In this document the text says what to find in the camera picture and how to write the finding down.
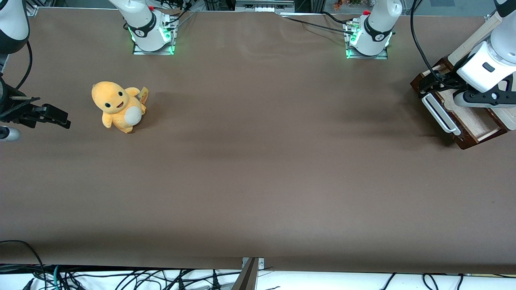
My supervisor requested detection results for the black base cable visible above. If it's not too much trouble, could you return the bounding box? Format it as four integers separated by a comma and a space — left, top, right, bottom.
161, 0, 195, 28

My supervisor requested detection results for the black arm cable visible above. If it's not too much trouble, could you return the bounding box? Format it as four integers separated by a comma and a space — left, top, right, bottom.
15, 40, 33, 91
410, 0, 460, 91

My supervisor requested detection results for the grey metal frame rail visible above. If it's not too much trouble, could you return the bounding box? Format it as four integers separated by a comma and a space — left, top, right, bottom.
235, 0, 295, 13

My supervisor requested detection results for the wooden drawer with white handle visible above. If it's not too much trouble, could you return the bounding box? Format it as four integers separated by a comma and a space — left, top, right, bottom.
421, 66, 509, 145

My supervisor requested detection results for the yellow plush toy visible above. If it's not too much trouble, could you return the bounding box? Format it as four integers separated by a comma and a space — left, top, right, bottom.
91, 81, 147, 134

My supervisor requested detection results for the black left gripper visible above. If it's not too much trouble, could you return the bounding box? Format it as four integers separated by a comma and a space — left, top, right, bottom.
418, 74, 463, 98

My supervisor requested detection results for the white drawer cabinet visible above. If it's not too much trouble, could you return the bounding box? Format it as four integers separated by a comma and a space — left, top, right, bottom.
447, 14, 516, 131

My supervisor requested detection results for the brown table cover sheet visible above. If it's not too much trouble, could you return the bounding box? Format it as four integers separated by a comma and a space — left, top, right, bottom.
0, 6, 516, 275

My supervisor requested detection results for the metal bracket with dark post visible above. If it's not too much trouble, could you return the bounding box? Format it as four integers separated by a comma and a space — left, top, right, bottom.
231, 257, 265, 290

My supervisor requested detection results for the black truss wrist mount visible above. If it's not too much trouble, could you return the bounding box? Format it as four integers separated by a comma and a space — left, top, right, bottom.
463, 75, 516, 107

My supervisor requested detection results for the long black table cable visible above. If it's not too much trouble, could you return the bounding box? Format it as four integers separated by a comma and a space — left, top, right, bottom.
281, 16, 352, 34

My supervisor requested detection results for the black looped cable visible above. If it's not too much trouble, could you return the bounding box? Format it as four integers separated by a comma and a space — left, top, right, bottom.
0, 240, 47, 290

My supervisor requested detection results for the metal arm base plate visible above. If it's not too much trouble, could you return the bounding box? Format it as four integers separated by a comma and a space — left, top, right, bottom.
345, 20, 389, 60
132, 22, 176, 56

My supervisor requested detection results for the short black table cable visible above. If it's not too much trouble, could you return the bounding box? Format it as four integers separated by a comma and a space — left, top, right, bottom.
320, 11, 352, 25

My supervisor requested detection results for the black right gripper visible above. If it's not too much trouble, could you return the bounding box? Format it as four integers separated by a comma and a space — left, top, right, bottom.
0, 77, 71, 129

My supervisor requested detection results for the dark brown wooden base board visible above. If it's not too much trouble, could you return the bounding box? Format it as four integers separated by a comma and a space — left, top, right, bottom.
410, 56, 509, 150

